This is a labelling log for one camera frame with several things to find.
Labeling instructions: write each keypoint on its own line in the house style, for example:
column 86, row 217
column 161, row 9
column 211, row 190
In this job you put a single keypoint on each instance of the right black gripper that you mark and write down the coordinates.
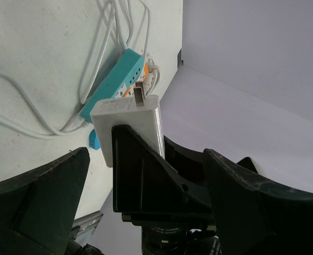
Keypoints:
column 166, row 196

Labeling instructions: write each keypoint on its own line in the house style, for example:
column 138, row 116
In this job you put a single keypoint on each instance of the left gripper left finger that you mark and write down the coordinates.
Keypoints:
column 38, row 207

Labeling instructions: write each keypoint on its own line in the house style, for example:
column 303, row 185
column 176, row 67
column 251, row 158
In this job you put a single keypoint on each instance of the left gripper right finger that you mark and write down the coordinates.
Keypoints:
column 255, row 215

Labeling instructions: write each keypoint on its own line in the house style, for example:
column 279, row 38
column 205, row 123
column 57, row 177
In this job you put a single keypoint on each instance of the white charger plug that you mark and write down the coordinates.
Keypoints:
column 141, row 112

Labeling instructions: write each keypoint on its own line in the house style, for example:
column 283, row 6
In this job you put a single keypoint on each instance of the blue flat plug adapter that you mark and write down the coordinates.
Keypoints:
column 94, row 141

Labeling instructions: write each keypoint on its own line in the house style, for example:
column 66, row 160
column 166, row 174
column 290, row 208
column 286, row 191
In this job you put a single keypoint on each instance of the orange power strip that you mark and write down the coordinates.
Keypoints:
column 141, row 78

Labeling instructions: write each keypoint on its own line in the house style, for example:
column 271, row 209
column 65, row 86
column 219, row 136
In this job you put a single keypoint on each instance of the teal power strip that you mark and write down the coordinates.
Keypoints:
column 124, row 73

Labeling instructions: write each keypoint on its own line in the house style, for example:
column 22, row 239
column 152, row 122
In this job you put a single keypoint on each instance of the aluminium table frame rail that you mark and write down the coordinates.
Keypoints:
column 85, row 224

